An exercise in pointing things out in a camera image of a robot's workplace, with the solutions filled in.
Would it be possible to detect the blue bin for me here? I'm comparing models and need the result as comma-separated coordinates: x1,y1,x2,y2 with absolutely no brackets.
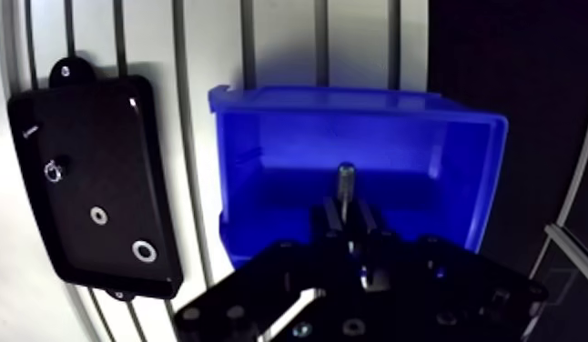
208,84,509,269

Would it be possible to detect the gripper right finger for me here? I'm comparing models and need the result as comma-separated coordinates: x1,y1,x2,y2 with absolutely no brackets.
351,198,550,342

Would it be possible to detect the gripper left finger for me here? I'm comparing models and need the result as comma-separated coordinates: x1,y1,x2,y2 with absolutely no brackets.
173,196,353,342

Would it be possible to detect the steel bearing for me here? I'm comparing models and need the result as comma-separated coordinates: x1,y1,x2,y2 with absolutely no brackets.
131,239,158,264

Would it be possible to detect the black tray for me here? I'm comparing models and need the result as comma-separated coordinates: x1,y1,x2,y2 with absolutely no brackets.
6,55,184,302

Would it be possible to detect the long steel bolt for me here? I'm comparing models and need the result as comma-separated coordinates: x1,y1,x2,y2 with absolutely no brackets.
336,162,357,225

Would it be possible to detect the short steel bolt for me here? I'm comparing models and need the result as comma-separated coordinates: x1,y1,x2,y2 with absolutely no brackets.
43,156,69,184

